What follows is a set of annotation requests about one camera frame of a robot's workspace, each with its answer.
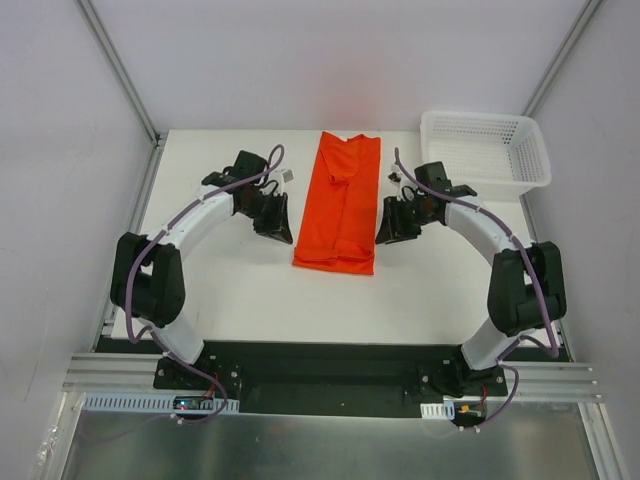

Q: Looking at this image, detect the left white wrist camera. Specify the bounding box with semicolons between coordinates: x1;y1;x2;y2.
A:
267;169;294;195

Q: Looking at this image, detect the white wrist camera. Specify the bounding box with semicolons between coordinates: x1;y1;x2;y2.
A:
388;170;416;202
267;169;294;195

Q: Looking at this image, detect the left aluminium frame post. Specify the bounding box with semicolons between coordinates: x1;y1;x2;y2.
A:
75;0;162;146

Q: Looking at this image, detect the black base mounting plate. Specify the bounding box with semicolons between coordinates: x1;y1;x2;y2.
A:
153;341;507;418

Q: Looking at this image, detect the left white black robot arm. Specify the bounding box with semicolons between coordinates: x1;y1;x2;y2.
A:
110;144;293;389

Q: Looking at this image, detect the aluminium frame post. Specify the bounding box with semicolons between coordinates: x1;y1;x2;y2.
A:
75;0;162;146
521;0;606;118

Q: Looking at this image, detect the right white cable duct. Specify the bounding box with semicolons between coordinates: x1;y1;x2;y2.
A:
420;401;455;421

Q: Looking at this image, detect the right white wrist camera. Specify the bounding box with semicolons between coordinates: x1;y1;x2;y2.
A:
388;170;416;202

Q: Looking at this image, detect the right aluminium frame post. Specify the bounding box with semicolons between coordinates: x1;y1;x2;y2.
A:
521;0;606;118

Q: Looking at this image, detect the white plastic basket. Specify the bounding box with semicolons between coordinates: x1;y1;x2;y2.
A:
420;110;552;202

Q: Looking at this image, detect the orange t shirt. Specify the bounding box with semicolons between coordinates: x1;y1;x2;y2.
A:
292;132;381;276

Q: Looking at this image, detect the aluminium front rail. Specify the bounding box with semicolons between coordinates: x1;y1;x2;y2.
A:
63;353;605;403

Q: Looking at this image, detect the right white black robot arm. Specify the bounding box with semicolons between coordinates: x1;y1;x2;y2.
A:
375;162;567;398

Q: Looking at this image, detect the left white cable duct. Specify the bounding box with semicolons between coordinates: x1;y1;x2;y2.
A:
84;393;240;415

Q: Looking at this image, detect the white cable duct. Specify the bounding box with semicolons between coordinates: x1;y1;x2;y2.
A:
420;401;455;421
84;393;240;415

